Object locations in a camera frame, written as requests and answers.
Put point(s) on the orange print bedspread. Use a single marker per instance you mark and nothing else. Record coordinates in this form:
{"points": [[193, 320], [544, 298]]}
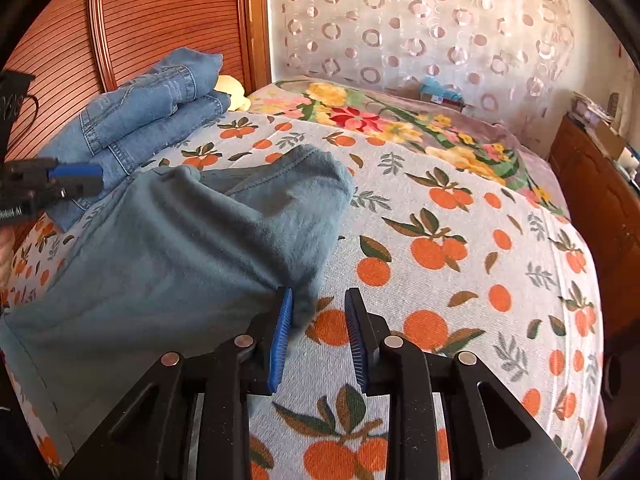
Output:
{"points": [[453, 262]]}

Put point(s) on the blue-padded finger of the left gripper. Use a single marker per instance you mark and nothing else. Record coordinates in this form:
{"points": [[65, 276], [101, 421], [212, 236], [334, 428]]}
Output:
{"points": [[80, 171]]}

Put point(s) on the sheer circle pattern curtain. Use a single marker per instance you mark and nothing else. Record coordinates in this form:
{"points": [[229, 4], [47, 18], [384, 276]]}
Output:
{"points": [[515, 62]]}

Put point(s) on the folded blue denim jeans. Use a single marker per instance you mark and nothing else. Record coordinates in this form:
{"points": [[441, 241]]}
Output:
{"points": [[122, 129]]}

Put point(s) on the teal object by curtain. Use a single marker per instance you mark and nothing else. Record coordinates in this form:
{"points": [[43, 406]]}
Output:
{"points": [[432, 91]]}

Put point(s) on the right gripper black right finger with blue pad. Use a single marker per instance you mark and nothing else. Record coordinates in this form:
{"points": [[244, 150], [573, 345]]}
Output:
{"points": [[490, 435]]}

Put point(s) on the clutter on cabinet top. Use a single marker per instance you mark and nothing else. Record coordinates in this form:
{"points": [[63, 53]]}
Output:
{"points": [[598, 125]]}

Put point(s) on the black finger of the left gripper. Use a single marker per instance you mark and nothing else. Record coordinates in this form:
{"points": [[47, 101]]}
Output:
{"points": [[72, 189]]}

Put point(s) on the grey-blue pants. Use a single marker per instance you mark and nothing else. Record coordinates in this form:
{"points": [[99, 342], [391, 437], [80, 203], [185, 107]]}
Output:
{"points": [[177, 259]]}

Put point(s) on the floral pink blanket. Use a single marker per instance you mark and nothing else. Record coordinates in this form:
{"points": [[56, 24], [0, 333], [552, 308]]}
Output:
{"points": [[487, 150]]}

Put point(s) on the wooden side cabinet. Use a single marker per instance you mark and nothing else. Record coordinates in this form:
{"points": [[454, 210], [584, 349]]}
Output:
{"points": [[605, 211]]}

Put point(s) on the yellow plush toy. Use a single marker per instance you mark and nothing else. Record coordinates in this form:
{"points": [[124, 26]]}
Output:
{"points": [[230, 86]]}

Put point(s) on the wooden slatted wardrobe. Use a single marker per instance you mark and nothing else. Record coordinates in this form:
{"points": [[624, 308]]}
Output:
{"points": [[77, 49]]}

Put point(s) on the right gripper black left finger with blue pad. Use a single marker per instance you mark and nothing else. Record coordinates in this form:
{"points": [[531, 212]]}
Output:
{"points": [[188, 417]]}

